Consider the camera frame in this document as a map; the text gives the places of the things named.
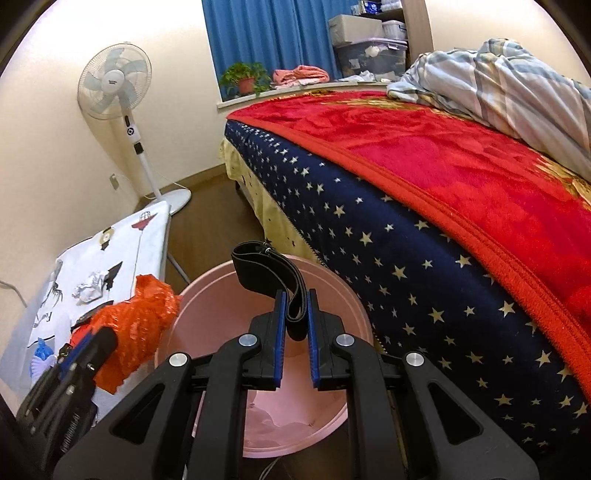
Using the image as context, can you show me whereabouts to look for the black elastic strap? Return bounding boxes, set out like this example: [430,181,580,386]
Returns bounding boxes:
[230,240,310,342]

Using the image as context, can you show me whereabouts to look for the grey wall cable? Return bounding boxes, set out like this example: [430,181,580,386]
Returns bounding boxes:
[0,279,29,308]

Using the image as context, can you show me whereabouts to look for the black snack wrapper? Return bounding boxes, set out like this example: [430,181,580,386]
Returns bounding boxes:
[70,300,114,332]

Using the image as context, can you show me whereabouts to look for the dark plastic storage bin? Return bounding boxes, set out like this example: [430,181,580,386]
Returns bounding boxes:
[335,38,408,80]

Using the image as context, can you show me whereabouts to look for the white standing fan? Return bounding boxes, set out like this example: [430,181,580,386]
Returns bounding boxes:
[77,42,191,215]

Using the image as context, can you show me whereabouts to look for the pink folded clothes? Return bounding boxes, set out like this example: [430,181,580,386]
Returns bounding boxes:
[273,65,331,88]

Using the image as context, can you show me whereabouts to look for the blue plastic shoe cover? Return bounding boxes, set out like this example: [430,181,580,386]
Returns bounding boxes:
[29,338,57,382]

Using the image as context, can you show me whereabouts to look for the navy star bedsheet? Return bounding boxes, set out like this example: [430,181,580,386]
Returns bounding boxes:
[224,121,590,479]

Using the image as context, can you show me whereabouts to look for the pink trash bin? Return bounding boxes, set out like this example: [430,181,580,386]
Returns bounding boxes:
[154,257,374,458]

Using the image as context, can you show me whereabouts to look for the white cardboard box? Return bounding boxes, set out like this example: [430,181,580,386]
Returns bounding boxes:
[328,15,384,47]

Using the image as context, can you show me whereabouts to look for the red floral blanket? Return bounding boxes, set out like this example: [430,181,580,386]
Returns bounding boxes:
[226,91,590,391]

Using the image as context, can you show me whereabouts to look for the wooden bookshelf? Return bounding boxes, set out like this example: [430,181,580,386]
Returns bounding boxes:
[356,1,435,68]

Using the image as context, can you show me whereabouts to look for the orange plastic bag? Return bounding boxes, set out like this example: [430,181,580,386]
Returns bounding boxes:
[70,275,181,394]

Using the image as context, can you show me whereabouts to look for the striped grey blue duvet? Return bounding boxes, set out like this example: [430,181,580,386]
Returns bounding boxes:
[387,38,590,180]

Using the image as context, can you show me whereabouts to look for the white paper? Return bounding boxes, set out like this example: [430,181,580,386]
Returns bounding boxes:
[72,271,105,304]

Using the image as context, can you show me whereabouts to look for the yellow star bed skirt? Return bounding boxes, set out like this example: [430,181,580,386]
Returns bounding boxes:
[219,139,322,264]

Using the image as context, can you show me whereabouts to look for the potted green plant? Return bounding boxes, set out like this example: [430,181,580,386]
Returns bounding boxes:
[218,62,271,96]

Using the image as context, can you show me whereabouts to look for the blue curtain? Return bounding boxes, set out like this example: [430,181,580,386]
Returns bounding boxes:
[202,0,352,79]

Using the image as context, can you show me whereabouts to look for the grey white printed tablecloth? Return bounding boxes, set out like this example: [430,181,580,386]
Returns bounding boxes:
[1,201,171,411]

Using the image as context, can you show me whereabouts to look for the wall power outlet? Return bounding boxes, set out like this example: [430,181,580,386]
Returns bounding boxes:
[109,174,119,190]

